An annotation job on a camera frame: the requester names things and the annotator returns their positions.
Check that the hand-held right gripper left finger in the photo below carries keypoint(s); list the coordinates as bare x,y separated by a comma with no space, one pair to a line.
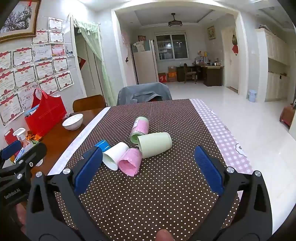
87,170

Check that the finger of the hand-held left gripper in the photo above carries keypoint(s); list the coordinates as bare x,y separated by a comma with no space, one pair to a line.
32,153
9,149

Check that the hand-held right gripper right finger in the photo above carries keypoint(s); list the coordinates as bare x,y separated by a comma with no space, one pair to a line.
209,171

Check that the light green cup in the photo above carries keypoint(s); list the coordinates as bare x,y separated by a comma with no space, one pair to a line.
155,144

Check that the blue cup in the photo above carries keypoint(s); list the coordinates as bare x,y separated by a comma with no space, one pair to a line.
103,144

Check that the white cup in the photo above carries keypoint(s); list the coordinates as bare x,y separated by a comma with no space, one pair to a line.
114,157

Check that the pink and green cup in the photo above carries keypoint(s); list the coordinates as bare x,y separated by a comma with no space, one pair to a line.
139,129

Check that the person's left hand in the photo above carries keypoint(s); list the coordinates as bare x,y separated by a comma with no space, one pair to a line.
21,215

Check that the person's right hand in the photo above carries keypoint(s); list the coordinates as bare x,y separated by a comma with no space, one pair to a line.
164,236

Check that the red flat case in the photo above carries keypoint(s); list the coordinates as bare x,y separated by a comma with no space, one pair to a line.
9,136

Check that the clear spray bottle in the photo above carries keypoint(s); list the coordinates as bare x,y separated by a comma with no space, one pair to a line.
22,141

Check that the pile of snack packets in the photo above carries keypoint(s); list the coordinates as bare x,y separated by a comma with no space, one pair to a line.
34,137

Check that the white patterned cloth strip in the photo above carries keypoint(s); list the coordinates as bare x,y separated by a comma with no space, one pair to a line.
76,141

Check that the red tote bag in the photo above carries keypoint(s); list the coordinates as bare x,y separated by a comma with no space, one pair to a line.
46,115

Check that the pink checked tablecloth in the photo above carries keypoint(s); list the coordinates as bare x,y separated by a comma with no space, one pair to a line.
217,129

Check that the white bowl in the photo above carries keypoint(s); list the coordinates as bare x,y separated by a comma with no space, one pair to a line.
72,120

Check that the brown dotted tablecloth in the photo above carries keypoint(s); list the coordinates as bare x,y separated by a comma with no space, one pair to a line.
161,197

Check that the brown wooden chair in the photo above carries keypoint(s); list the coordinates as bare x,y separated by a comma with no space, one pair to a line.
89,103

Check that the light blue trash bin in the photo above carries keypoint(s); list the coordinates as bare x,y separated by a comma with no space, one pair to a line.
252,96

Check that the chair with grey jacket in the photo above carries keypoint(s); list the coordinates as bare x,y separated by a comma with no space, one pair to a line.
143,92

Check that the brown wooden furniture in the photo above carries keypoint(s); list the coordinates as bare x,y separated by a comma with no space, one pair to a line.
288,115

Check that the dark wooden desk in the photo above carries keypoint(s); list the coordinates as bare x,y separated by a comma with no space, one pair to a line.
211,74

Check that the dark wooden desk chair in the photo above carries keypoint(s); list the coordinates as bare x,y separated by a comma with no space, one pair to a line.
190,73

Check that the orange cardboard box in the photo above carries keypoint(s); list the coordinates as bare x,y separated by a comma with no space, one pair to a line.
172,76

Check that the red cardboard box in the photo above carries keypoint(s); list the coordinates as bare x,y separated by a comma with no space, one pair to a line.
162,77

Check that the white door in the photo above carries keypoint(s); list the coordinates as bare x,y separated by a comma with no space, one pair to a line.
230,67

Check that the green door curtain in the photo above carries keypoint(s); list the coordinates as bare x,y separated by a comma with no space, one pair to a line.
96,51

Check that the white refrigerator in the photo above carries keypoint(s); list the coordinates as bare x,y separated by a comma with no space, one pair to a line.
144,64

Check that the red door decoration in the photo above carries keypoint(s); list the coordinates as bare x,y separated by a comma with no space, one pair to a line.
235,49

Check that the cream tall cabinet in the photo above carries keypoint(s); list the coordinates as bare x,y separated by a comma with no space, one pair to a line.
275,64

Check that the window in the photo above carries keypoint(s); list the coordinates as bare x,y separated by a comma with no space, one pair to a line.
171,46

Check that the framed blossom picture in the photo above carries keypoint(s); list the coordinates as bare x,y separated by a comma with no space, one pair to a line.
17,18

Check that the dark ceiling lamp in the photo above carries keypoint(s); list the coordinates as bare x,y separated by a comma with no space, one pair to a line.
175,22

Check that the wall of red-trimmed certificates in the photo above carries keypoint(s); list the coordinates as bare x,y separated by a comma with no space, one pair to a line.
34,69

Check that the small framed wall picture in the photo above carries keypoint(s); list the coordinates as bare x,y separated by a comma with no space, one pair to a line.
211,33

